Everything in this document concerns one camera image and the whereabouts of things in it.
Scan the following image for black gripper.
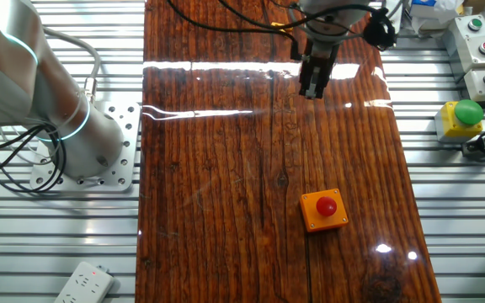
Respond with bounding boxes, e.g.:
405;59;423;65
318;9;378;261
298;38;341;100

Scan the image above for orange box red push button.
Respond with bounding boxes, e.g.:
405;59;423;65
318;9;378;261
299;188;349;233

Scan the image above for grey box red mushroom button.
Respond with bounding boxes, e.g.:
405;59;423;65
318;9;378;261
462;66;485;103

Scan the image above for yellow box green mushroom button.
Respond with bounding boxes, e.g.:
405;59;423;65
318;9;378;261
434;99;485;144

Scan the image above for yellow clothespin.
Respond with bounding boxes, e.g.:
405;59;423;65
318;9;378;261
269;21;294;35

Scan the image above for white plastic bag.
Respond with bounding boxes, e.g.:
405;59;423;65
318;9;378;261
409;0;465;33

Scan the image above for wood grain table mat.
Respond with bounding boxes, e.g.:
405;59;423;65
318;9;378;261
135;0;442;303

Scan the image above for grey box green red buttons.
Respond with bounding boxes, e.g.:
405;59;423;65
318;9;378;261
441;14;485;73

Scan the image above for white power strip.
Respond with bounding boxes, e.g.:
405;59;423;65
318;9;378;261
52;261;115;303

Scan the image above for black round cable holder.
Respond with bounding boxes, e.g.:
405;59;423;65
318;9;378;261
362;8;397;51

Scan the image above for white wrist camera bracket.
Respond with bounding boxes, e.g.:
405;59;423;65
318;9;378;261
387;0;408;30

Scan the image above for black camera cable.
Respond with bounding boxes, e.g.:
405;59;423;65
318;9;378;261
461;129;485;163

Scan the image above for thick grey base cable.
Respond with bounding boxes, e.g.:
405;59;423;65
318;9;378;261
42;27;102;104

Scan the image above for black base cable bundle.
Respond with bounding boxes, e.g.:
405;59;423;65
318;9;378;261
0;124;67;194

